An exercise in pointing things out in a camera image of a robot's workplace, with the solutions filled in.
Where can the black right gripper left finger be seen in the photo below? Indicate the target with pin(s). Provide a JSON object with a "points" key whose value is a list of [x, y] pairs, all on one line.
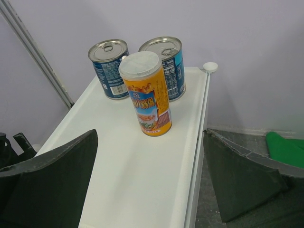
{"points": [[48, 190]]}

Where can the left aluminium corner post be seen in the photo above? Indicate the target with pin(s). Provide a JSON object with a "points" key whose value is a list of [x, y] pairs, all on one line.
{"points": [[28, 42]]}

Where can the tall orange can white lid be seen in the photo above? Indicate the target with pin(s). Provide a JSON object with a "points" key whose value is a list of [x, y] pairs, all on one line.
{"points": [[144, 78]]}

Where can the white plastic cube cabinet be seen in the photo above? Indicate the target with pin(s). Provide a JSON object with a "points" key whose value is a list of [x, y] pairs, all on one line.
{"points": [[140, 181]]}

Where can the green cloth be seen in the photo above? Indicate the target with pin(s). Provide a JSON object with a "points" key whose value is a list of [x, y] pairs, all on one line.
{"points": [[288, 151]]}

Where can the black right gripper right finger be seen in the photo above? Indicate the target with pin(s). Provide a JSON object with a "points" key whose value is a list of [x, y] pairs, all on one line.
{"points": [[253, 191]]}

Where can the blue soup can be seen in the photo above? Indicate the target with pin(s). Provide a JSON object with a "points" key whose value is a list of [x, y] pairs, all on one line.
{"points": [[169, 49], [106, 57]]}

